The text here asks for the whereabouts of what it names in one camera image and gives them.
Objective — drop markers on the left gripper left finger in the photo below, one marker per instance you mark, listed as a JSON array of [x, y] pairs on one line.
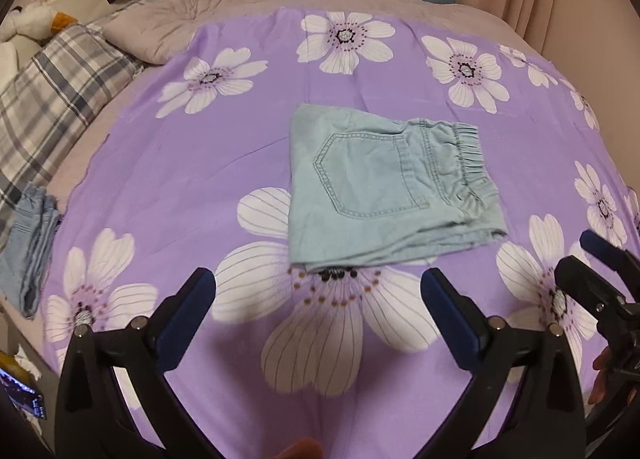
[[92, 419]]

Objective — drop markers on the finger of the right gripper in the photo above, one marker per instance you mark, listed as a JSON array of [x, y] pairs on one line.
[[623, 262], [616, 318]]

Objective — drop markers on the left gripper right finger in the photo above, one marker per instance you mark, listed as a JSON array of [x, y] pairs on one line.
[[546, 418]]

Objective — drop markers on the light blue denim pants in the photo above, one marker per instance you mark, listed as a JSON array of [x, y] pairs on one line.
[[367, 190]]

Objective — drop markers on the person's right hand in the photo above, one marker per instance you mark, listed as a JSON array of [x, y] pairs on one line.
[[600, 384]]

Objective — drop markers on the person's left hand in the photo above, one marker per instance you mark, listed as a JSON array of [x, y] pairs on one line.
[[302, 449]]

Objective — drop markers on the phone with lit screen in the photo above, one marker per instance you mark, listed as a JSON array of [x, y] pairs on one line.
[[23, 391]]

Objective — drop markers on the folded blue denim garment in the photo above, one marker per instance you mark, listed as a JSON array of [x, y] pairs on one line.
[[26, 256]]

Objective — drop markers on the purple floral bed sheet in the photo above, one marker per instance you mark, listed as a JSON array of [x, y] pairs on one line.
[[196, 173]]

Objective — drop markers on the plaid grey pillow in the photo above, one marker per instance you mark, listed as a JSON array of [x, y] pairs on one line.
[[50, 103]]

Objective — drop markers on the white goose plush toy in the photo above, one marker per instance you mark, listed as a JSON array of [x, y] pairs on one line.
[[38, 20]]

